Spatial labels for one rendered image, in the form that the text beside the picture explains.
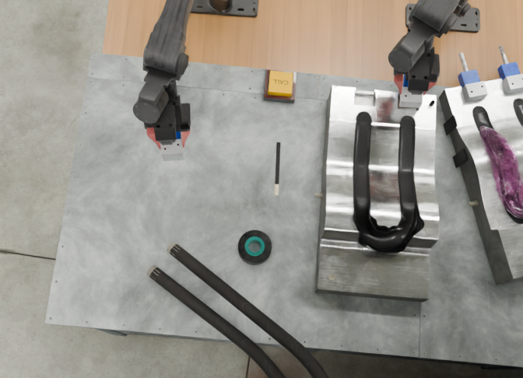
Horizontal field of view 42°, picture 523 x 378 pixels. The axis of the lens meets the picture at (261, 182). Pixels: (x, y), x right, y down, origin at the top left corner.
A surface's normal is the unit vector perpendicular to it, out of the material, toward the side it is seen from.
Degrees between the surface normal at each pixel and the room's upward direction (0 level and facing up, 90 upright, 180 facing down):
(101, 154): 0
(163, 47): 15
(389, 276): 0
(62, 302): 0
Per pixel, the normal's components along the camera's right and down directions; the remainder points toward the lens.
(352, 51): 0.04, -0.27
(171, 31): -0.04, -0.03
